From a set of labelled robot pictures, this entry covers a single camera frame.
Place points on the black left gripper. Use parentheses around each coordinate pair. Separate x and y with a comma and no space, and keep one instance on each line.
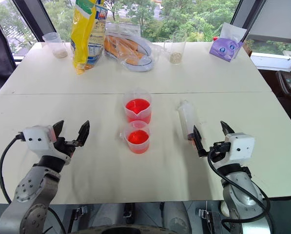
(65,145)

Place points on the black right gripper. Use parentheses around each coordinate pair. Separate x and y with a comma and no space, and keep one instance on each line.
(217,149)

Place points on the dark rounded robot base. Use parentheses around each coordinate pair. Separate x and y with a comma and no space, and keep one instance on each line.
(125,229)

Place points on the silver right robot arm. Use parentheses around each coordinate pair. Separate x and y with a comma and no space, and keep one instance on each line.
(242,195)

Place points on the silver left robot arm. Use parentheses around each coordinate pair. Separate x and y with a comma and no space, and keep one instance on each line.
(35,192)

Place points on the small beaker red liquid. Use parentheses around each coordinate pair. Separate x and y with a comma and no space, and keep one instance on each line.
(137,139)

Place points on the large beaker red liquid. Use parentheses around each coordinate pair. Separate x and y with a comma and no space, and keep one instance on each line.
(137,108)

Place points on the clear measuring cup with grains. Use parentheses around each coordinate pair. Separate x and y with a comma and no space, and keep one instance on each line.
(56,46)

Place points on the metal table clamp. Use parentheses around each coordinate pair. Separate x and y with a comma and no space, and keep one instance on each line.
(207,214)
(77,214)

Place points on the purple tissue pack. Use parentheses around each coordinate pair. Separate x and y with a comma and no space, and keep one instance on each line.
(226,47)

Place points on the dark brown chair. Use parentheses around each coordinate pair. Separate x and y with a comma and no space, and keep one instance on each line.
(287,84)

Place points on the tall clear glass with grains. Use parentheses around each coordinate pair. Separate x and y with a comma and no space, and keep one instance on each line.
(177,47)

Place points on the yellow snack bag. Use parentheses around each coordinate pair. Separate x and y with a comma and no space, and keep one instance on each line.
(88,36)

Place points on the bread in clear plastic bag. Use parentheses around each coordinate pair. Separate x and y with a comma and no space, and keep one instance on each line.
(125,48)

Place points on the white oval plate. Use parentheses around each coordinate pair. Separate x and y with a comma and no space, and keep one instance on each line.
(140,58)

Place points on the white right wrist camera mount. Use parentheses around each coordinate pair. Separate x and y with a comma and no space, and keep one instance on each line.
(240,146)

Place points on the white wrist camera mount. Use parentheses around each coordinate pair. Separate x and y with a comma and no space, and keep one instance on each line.
(38,139)
(240,146)

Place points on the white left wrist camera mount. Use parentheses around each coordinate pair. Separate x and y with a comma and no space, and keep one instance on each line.
(38,139)

